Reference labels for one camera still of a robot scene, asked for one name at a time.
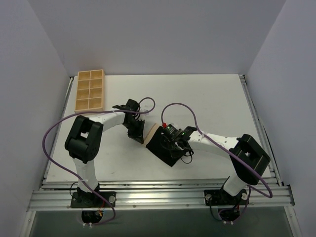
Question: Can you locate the black underwear with beige waistband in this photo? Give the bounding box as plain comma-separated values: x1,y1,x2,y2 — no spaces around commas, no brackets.
143,121,184,167

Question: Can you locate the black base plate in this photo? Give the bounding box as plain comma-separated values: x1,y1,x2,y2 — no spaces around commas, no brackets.
70,191,116,208
203,189,247,206

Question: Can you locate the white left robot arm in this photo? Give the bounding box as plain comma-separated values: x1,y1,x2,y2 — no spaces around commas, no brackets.
65,110,145,207

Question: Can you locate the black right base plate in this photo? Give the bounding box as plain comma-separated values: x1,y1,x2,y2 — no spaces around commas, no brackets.
203,189,247,206

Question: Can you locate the wooden compartment tray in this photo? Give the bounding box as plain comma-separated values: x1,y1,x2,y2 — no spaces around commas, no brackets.
75,69,105,113

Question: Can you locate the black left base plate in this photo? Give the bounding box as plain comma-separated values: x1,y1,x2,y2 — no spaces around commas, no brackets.
70,191,116,208

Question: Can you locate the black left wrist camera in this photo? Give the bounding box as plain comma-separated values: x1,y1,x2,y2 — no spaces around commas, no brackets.
125,99,140,112

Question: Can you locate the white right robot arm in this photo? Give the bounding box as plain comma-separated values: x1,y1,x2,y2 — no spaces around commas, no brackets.
162,124,271,204

